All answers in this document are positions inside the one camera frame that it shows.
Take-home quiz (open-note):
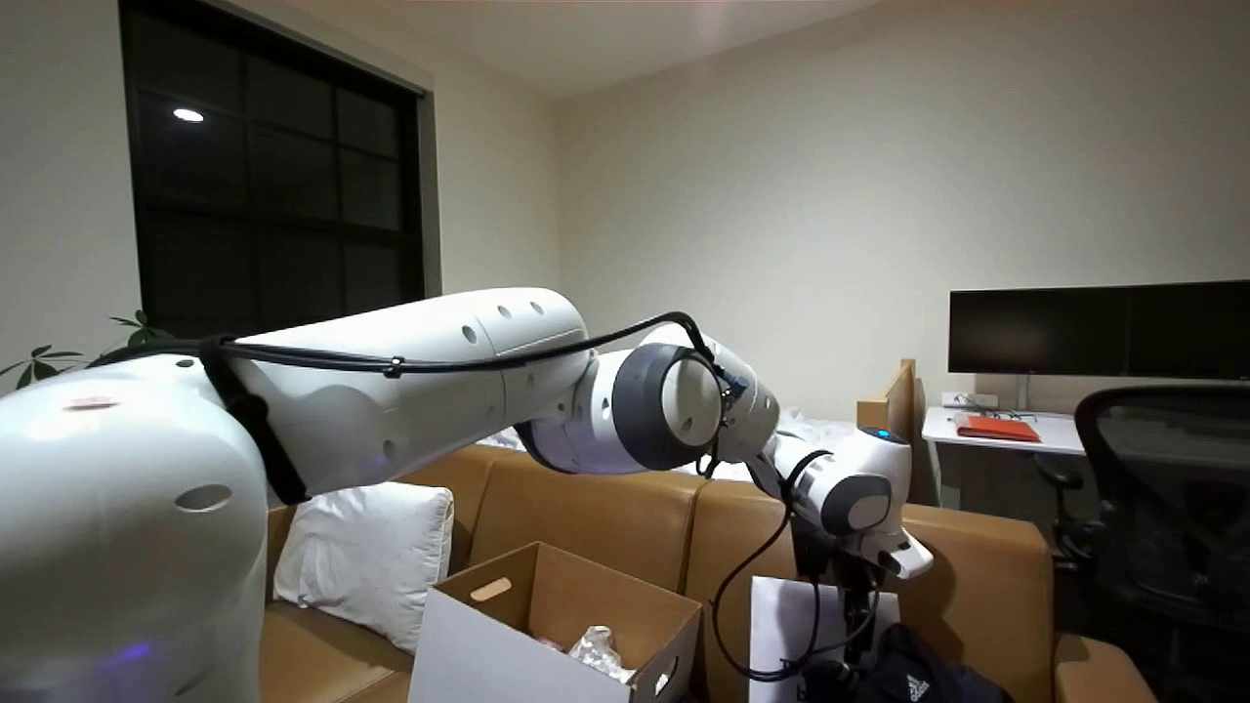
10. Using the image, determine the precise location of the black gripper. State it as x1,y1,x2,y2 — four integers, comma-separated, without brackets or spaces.
825,552,906,662

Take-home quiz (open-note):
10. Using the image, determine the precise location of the white paper sign with text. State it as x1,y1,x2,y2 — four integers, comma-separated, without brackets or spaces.
741,574,906,703

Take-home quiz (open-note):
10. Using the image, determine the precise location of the dark navy garment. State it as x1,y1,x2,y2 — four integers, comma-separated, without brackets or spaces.
800,619,1017,703

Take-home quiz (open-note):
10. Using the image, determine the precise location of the brown cardboard box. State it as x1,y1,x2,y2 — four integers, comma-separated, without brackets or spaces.
259,441,1156,703

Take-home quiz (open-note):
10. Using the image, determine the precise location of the cardboard box with white front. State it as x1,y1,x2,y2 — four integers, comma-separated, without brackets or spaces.
403,536,705,703

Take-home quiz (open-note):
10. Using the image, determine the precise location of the white desk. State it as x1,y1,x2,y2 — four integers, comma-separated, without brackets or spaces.
919,401,1095,517

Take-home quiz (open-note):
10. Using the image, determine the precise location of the red book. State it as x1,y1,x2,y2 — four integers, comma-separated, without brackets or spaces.
954,411,1048,448

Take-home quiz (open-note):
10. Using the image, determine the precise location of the black mesh office chair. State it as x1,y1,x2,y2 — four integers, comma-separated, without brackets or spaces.
1034,384,1250,703

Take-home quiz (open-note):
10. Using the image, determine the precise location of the black wide monitor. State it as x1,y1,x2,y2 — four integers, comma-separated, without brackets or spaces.
945,276,1250,385

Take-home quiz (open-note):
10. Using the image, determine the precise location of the white square pillow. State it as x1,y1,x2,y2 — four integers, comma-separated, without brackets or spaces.
268,476,461,656

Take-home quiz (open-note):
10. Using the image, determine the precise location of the green houseplant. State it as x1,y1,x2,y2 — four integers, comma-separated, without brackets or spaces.
0,304,188,390

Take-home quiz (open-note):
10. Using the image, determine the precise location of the wooden bed frame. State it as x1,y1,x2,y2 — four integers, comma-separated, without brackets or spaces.
847,355,929,446

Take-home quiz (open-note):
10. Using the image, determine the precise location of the dark window with black frame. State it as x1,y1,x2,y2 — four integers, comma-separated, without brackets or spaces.
118,0,435,345

